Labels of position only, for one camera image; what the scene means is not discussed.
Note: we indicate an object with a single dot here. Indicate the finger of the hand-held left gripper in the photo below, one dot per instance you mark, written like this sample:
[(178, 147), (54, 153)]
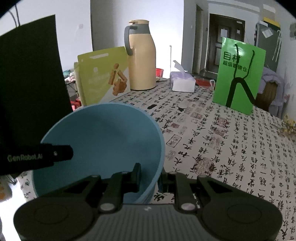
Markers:
[(64, 153)]

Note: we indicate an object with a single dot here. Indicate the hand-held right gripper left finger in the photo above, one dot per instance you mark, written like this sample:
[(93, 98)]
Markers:
[(137, 176)]

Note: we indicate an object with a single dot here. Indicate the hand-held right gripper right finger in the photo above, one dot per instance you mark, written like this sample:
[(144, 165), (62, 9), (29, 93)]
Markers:
[(163, 179)]

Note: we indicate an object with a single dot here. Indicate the blue plastic bowl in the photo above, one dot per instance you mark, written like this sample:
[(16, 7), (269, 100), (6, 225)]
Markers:
[(104, 139)]

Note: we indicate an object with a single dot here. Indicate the black paper bag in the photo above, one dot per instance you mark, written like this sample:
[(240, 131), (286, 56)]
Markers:
[(30, 81)]

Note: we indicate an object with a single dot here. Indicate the yellow-green snack box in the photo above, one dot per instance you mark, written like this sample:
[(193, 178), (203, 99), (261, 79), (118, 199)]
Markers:
[(97, 76)]

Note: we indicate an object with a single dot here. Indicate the white tissue box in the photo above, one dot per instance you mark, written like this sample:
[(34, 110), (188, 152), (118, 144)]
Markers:
[(182, 82)]

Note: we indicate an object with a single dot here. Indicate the red basin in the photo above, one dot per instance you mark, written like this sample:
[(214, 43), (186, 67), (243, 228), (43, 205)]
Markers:
[(203, 82)]

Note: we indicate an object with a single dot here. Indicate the green paper bag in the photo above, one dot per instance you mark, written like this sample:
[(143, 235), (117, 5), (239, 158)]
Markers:
[(222, 92)]

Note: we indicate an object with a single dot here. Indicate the red bucket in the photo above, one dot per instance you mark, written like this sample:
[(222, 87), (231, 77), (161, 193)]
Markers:
[(159, 73)]

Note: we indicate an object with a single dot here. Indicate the beige thermos jug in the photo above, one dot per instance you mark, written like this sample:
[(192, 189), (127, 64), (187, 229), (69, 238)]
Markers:
[(142, 60)]

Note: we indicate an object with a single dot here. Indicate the white pole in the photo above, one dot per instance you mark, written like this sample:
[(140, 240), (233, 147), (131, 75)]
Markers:
[(170, 60)]

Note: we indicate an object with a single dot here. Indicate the wooden chair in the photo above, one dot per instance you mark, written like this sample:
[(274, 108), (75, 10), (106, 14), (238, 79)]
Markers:
[(268, 92)]

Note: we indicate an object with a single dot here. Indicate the yellow flower branches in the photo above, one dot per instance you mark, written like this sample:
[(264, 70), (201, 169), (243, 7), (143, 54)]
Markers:
[(289, 125)]

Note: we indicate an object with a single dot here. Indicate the wooden side door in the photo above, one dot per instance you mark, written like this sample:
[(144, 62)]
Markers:
[(200, 41)]

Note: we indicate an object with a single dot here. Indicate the purple jacket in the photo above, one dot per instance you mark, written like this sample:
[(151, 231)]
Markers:
[(275, 76)]

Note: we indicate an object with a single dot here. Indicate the paper sheet on door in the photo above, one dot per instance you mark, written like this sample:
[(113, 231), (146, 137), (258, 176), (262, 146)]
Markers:
[(224, 32)]

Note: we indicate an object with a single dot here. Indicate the dark entrance door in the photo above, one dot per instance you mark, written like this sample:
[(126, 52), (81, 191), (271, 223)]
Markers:
[(238, 30)]

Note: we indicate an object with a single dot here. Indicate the grey refrigerator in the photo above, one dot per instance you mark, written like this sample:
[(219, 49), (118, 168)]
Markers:
[(270, 48)]

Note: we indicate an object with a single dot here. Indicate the white umbrella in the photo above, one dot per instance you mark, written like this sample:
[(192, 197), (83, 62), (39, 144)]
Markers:
[(276, 46)]

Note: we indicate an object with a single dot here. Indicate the paper note on refrigerator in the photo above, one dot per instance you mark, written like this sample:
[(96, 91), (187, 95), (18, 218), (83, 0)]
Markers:
[(267, 33)]

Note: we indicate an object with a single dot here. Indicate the yellow and black box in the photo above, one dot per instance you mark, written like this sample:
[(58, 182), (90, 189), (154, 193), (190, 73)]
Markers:
[(271, 21)]

